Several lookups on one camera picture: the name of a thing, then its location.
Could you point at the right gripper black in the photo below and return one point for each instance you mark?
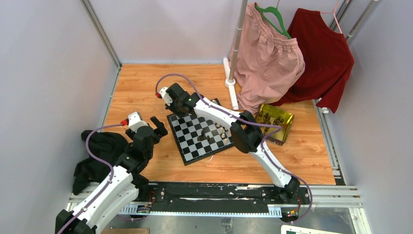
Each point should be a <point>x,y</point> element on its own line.
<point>171,107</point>

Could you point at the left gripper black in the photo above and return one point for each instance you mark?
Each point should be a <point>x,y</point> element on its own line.
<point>160,131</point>

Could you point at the black white chess board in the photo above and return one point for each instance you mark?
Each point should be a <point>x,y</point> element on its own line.
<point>185,131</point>

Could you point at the dark chess piece cluster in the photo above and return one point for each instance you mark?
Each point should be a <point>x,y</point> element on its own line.
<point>205,136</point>

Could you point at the yellow transparent piece tray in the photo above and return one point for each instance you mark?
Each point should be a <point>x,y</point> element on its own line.
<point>280,137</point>

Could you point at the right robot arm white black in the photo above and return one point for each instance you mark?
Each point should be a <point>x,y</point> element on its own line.
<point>245,132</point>

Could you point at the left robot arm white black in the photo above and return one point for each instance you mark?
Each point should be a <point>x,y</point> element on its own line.
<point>122,185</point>

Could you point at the row of light chess pieces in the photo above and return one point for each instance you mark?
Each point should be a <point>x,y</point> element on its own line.
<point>219,136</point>

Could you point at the dark chess pieces in tray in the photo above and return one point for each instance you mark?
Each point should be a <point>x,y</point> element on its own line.
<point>272,119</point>

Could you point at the white clothes rack stand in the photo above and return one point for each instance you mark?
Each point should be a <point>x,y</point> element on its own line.
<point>230,63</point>

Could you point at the black cloth heap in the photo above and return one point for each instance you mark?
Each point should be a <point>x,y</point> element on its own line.
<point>106,146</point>

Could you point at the pink hanging shorts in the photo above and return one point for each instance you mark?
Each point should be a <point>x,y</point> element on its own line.
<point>268,63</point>

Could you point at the dark red hanging shirt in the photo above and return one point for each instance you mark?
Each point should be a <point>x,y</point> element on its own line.
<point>328,61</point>

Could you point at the pink clothes hanger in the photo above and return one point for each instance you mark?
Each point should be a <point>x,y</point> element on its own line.
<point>333,12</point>

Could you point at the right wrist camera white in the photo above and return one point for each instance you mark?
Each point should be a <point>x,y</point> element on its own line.
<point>162,94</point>

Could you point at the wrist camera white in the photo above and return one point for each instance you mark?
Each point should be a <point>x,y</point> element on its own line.
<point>134,121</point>
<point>162,94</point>

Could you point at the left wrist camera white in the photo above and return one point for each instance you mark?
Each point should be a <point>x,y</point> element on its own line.
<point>134,121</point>

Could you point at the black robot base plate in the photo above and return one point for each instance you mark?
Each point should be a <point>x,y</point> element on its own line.
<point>222,200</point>

